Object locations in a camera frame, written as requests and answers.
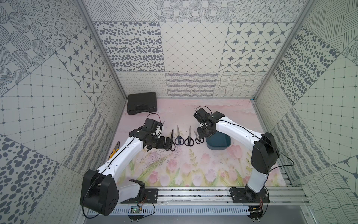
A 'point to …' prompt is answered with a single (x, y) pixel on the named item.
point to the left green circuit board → (135, 209)
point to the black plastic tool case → (145, 101)
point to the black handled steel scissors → (189, 141)
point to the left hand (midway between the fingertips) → (164, 141)
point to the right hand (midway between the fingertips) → (205, 134)
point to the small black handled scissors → (198, 139)
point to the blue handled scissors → (179, 140)
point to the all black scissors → (172, 146)
